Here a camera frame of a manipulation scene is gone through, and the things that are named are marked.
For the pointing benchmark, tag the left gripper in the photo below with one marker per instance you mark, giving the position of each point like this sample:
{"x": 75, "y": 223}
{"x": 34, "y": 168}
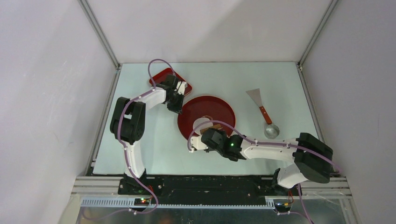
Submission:
{"x": 177, "y": 108}

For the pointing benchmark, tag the round red plate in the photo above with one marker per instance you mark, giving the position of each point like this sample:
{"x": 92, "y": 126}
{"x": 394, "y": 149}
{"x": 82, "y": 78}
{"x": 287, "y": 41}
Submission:
{"x": 204, "y": 106}

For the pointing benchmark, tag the wooden dough roller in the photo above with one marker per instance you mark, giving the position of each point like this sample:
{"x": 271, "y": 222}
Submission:
{"x": 216, "y": 126}

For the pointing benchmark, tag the small metal cup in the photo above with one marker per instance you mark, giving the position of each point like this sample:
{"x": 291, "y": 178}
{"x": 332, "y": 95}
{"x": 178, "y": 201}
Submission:
{"x": 271, "y": 131}

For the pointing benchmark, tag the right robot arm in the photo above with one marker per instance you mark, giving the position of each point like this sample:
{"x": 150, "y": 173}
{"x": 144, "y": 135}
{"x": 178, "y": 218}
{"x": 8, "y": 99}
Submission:
{"x": 309, "y": 158}

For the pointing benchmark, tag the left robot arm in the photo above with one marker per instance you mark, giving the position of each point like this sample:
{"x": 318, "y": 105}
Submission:
{"x": 129, "y": 116}

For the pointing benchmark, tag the white dough ball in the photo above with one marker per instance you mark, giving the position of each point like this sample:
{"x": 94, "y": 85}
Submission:
{"x": 201, "y": 124}

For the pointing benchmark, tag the rectangular red tray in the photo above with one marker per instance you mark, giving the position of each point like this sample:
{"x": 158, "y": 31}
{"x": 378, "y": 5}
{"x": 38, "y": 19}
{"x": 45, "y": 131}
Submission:
{"x": 161, "y": 76}

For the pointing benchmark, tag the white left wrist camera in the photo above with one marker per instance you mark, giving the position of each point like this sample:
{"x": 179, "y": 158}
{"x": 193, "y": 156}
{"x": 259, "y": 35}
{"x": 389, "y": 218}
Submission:
{"x": 181, "y": 86}

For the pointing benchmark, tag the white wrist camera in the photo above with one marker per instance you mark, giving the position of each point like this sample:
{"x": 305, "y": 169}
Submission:
{"x": 196, "y": 144}
{"x": 181, "y": 86}

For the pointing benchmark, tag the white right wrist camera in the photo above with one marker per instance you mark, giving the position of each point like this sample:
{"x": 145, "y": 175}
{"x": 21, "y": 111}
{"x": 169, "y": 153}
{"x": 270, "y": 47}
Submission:
{"x": 196, "y": 144}

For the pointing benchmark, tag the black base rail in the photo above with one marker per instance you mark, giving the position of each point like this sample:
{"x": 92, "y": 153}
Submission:
{"x": 205, "y": 189}

